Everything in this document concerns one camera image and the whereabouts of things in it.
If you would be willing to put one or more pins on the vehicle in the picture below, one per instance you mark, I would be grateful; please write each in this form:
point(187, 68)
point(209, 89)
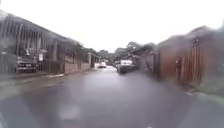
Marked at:
point(26, 64)

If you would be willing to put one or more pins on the white car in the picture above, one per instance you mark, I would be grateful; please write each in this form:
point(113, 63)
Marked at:
point(102, 64)

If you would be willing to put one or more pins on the long dark shed building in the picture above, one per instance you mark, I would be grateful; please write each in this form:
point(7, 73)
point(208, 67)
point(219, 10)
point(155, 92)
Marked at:
point(56, 50)

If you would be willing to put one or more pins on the row of trees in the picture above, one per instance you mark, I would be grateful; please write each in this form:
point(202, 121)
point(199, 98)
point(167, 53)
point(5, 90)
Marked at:
point(131, 48)

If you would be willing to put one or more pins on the red brick building row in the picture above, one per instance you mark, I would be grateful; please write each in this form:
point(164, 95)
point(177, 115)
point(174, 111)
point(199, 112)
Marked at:
point(173, 60)

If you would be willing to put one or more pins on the grey asphalt road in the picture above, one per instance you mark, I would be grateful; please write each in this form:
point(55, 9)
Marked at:
point(110, 100)

